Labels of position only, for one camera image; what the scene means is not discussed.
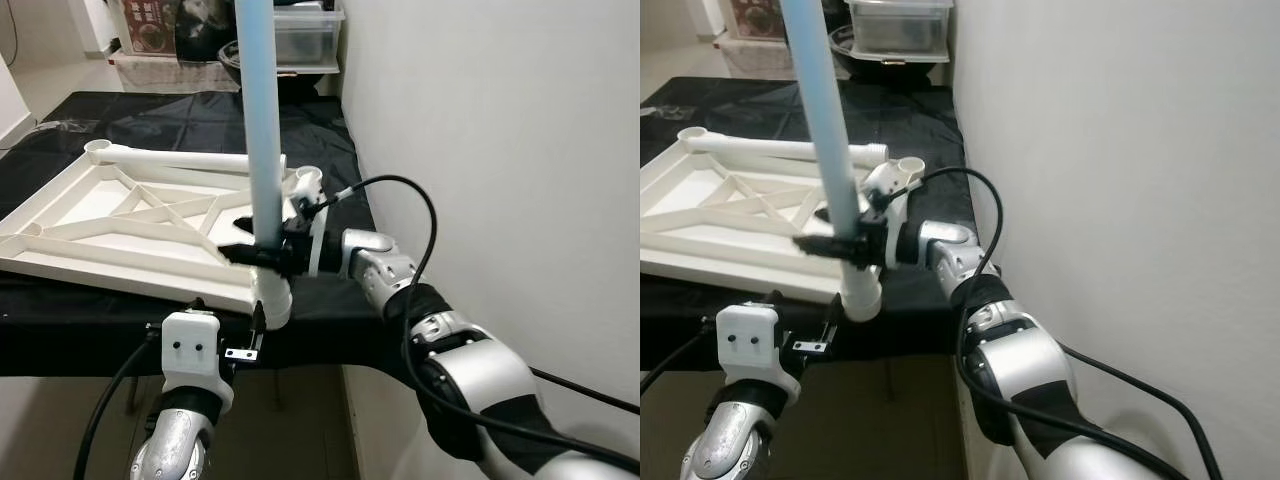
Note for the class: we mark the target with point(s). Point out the white plastic table leg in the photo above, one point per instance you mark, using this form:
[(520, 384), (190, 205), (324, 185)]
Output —
[(180, 158), (780, 148), (262, 120), (825, 110)]

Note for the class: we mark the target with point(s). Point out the white plastic children table top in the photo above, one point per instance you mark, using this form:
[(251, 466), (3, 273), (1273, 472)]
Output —
[(700, 190), (60, 205)]

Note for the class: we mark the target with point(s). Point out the black wok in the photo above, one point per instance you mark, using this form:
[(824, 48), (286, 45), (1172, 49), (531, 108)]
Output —
[(232, 58), (840, 48)]

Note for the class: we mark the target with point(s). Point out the beige patterned cloth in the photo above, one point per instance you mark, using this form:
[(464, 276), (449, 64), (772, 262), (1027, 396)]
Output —
[(770, 60), (170, 72)]

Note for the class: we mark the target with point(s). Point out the clear plastic wrap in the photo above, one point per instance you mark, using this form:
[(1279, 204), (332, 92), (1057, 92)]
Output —
[(675, 110), (70, 126)]

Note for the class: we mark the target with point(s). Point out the clear plastic storage box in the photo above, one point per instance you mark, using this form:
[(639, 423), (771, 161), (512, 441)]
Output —
[(310, 40), (900, 30)]

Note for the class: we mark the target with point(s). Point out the black bag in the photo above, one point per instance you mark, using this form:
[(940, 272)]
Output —
[(200, 25)]

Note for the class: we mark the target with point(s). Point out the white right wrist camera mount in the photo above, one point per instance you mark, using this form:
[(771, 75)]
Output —
[(885, 185), (315, 245)]

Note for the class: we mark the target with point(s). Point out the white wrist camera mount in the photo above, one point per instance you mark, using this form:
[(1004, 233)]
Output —
[(195, 350), (315, 245), (750, 345), (885, 185)]

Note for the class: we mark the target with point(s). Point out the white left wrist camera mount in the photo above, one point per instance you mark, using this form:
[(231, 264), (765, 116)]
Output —
[(195, 350), (750, 345)]

